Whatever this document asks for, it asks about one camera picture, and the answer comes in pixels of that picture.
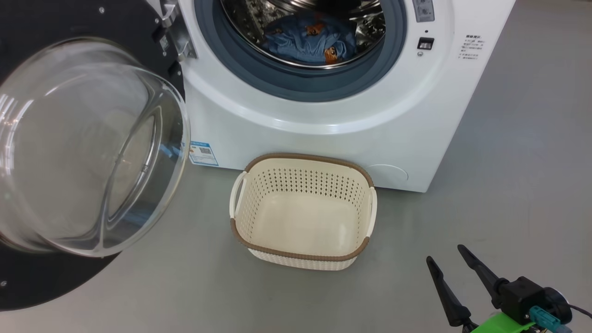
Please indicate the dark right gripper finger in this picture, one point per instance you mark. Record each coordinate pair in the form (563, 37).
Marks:
(448, 296)
(483, 273)

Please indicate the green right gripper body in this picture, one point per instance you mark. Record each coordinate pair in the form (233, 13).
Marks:
(499, 323)

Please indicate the blue cartoon print garment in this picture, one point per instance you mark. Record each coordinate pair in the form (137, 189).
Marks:
(300, 44)

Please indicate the black glass washing machine door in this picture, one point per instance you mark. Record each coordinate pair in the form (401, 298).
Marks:
(69, 138)

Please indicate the cream perforated laundry basket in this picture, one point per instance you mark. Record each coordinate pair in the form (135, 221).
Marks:
(300, 222)

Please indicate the white front-load washing machine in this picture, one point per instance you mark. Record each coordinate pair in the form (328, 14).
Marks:
(323, 134)

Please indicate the black door latch socket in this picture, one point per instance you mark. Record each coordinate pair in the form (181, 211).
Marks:
(425, 43)

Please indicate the grey rubber door gasket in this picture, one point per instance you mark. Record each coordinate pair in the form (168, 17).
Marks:
(296, 85)

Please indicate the metal door hinge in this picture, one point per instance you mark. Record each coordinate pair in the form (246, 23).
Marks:
(182, 41)

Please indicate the small printed text sticker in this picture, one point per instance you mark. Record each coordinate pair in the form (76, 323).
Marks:
(471, 46)

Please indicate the stainless steel washer drum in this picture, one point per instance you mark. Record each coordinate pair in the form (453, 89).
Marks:
(367, 30)

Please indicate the grey warning label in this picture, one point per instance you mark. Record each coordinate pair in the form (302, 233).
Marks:
(423, 9)

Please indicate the blue energy label sticker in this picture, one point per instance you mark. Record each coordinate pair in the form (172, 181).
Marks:
(203, 153)

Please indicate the white QR code sticker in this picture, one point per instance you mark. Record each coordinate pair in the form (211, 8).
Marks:
(163, 42)

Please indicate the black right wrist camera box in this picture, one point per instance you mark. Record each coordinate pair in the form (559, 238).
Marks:
(522, 296)

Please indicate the teal right camera connector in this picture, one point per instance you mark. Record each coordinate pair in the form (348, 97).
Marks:
(543, 319)

